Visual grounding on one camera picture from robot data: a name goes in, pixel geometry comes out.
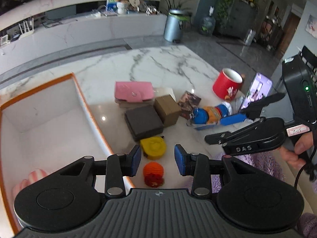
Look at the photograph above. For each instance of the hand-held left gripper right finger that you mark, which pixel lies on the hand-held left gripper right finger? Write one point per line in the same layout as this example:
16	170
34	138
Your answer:
180	160

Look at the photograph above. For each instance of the purple fuzzy clothing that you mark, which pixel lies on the purple fuzzy clothing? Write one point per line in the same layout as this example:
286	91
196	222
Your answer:
262	163

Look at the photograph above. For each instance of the yellow tape measure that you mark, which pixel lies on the yellow tape measure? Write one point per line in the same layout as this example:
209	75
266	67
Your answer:
153	147

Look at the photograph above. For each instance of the photo print booklet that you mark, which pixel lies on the photo print booklet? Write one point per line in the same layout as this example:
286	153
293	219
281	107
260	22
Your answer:
189	100

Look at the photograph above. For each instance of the orange-rimmed white cardboard box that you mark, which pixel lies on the orange-rimmed white cardboard box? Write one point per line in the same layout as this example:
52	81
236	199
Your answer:
49	129

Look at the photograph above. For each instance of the orange crochet ornament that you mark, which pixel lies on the orange crochet ornament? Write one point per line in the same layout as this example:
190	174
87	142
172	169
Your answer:
152	172

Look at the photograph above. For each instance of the large water jug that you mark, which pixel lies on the large water jug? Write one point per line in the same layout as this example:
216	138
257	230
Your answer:
207	23

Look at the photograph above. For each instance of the red mug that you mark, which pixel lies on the red mug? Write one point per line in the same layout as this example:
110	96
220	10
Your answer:
225	84

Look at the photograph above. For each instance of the white ceramic pot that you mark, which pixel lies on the white ceramic pot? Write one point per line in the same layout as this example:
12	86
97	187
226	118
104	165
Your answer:
121	8

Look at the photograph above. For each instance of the person's right hand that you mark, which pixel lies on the person's right hand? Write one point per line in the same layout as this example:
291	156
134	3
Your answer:
304	145

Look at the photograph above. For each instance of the small white display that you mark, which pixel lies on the small white display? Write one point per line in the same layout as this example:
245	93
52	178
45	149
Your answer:
4	40

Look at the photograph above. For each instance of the white marble TV console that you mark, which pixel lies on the white marble TV console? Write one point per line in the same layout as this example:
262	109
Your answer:
86	34

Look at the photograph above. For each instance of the white power adapter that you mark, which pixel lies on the white power adapter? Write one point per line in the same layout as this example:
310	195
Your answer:
96	14

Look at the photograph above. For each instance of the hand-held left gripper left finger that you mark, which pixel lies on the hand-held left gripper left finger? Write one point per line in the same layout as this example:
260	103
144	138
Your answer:
135	160

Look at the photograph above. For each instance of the smartphone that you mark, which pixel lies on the smartphone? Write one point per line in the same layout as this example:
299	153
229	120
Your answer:
257	89

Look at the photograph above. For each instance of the green hanging vine plant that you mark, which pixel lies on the green hanging vine plant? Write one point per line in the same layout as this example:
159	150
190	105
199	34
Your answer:
226	0

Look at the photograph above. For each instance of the white router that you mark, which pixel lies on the white router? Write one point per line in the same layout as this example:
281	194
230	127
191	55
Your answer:
26	32

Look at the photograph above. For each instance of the pink white striped knitted item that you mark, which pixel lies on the pink white striped knitted item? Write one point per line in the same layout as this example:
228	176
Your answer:
32	181

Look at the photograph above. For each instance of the white bottle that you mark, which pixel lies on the white bottle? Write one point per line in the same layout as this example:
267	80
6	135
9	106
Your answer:
249	37

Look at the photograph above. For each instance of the small brown cardboard box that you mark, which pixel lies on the small brown cardboard box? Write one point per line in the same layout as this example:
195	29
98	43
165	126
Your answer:
167	109

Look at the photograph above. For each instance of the long-leaf potted plant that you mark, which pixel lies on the long-leaf potted plant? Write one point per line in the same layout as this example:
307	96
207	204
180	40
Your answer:
173	1

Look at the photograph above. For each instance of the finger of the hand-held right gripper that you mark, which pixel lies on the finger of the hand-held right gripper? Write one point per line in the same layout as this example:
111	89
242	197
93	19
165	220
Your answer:
231	120
237	148

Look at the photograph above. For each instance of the dark brown square box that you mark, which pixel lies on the dark brown square box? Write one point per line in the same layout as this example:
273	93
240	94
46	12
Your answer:
143	121

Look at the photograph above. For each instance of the pink wallet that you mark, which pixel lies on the pink wallet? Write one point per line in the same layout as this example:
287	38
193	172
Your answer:
133	91

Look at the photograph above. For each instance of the wall picture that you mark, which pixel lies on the wall picture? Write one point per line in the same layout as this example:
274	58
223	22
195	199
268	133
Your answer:
312	27

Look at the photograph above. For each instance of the silver trash can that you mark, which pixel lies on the silver trash can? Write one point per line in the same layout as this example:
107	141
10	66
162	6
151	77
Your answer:
174	26

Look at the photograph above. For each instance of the black chair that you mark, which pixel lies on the black chair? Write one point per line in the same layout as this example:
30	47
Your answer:
309	57

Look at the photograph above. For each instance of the grey cabinet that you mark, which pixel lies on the grey cabinet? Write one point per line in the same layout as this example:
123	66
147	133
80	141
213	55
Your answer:
240	19

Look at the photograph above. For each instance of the round hand fan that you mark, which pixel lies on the round hand fan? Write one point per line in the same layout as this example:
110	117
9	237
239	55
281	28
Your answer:
135	1

